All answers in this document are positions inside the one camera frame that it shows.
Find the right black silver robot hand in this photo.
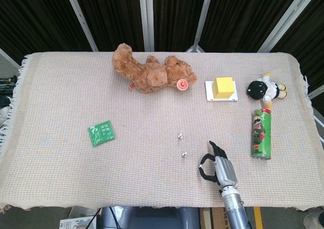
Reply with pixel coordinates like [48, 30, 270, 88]
[198, 140, 238, 189]

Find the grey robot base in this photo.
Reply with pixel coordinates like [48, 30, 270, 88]
[101, 206, 200, 229]

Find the green Pringles can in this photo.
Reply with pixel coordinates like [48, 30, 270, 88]
[250, 108, 273, 160]

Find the brown cardboard box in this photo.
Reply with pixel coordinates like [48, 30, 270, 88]
[199, 207, 228, 229]

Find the yellow cube block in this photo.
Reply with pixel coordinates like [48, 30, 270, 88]
[212, 77, 234, 100]

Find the black headed plush doll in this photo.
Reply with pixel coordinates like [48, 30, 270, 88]
[247, 72, 288, 108]

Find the beige woven tablecloth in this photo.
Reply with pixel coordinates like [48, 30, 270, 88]
[0, 51, 324, 212]

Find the brown plush teddy bear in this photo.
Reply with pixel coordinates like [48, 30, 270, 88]
[111, 43, 198, 94]

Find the green foil sachet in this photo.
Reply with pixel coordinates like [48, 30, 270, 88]
[88, 120, 116, 147]

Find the white printed booklet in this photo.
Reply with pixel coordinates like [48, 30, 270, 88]
[59, 215, 98, 229]

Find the white square base plate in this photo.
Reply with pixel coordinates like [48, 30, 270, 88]
[204, 80, 238, 103]

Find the grey aluminium partition post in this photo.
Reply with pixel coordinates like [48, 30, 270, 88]
[63, 0, 99, 52]
[138, 0, 155, 52]
[186, 0, 215, 53]
[258, 0, 317, 53]

